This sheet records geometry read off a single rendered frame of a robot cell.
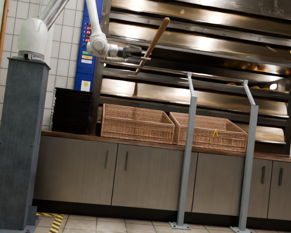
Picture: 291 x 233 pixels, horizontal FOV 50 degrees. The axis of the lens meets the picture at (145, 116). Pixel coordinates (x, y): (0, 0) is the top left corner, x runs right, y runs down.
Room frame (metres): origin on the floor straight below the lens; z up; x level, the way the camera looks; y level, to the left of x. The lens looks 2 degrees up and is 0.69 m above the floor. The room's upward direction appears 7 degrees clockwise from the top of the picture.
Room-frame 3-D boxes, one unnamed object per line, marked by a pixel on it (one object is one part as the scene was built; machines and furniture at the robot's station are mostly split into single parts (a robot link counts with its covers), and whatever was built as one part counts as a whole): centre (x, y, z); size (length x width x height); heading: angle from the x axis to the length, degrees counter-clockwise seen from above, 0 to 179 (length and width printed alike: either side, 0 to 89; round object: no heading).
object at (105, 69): (2.94, -0.46, 1.16); 1.80 x 0.06 x 0.04; 97
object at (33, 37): (1.94, 0.75, 1.17); 0.18 x 0.16 x 0.22; 27
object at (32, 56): (1.91, 0.74, 1.03); 0.22 x 0.18 x 0.06; 9
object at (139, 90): (2.91, -0.46, 1.02); 1.79 x 0.11 x 0.19; 97
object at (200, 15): (2.91, -0.46, 1.80); 1.79 x 0.11 x 0.19; 97
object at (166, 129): (2.58, 0.08, 0.72); 0.56 x 0.49 x 0.28; 99
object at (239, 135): (2.65, -0.51, 0.72); 0.56 x 0.49 x 0.28; 96
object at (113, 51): (2.17, 0.27, 1.19); 0.09 x 0.06 x 0.09; 7
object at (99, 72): (3.84, -0.27, 1.05); 2.10 x 1.91 x 2.10; 97
